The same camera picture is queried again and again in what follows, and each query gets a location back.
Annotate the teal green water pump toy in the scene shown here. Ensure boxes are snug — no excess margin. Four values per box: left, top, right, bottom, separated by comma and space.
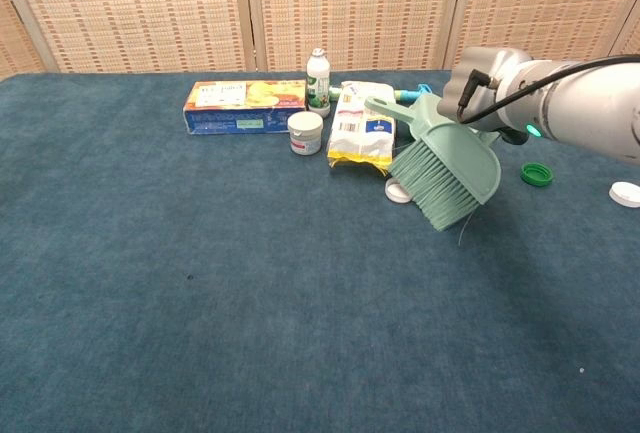
328, 83, 432, 106

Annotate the small white plastic jar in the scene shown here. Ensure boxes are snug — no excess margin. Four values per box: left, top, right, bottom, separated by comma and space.
286, 111, 325, 156

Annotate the orange and blue cookie box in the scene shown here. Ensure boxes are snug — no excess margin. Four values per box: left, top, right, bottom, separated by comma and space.
182, 79, 308, 136

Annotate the green bottle cap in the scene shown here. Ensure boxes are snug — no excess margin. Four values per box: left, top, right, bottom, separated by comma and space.
520, 160, 555, 188

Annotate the white and yellow snack bag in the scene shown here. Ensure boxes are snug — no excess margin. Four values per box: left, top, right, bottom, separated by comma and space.
326, 80, 398, 177

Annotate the small white green bottle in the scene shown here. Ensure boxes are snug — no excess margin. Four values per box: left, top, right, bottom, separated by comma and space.
305, 47, 332, 119

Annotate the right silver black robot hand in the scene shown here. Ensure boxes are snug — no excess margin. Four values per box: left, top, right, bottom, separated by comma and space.
437, 46, 534, 147

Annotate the green plastic dustpan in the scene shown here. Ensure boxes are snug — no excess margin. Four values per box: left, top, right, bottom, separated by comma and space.
363, 91, 456, 145

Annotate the white lid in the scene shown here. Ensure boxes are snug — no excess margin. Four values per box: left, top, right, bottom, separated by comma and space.
383, 177, 414, 204
608, 180, 640, 209

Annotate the blue felt table cover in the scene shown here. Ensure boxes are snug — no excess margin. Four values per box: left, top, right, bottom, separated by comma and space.
0, 69, 640, 433

